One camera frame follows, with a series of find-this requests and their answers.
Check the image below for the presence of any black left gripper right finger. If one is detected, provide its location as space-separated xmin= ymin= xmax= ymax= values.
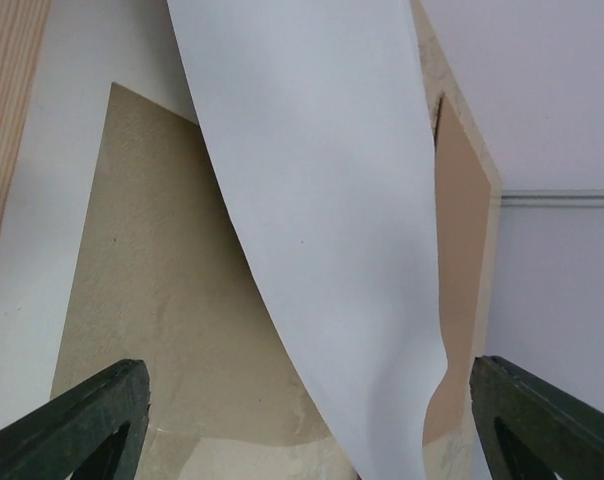
xmin=470 ymin=356 xmax=604 ymax=479

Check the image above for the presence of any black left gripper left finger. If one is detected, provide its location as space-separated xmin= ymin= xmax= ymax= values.
xmin=0 ymin=359 xmax=150 ymax=479

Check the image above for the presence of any brown cardboard backing board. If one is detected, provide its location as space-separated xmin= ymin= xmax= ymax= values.
xmin=423 ymin=97 xmax=492 ymax=445

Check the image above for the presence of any red forest photo print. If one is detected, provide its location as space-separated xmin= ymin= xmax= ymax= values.
xmin=169 ymin=1 xmax=447 ymax=479

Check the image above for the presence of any white mat board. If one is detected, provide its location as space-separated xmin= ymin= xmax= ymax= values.
xmin=0 ymin=1 xmax=196 ymax=429

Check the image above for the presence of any pink wooden picture frame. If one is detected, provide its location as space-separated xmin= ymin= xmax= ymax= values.
xmin=0 ymin=0 xmax=50 ymax=231

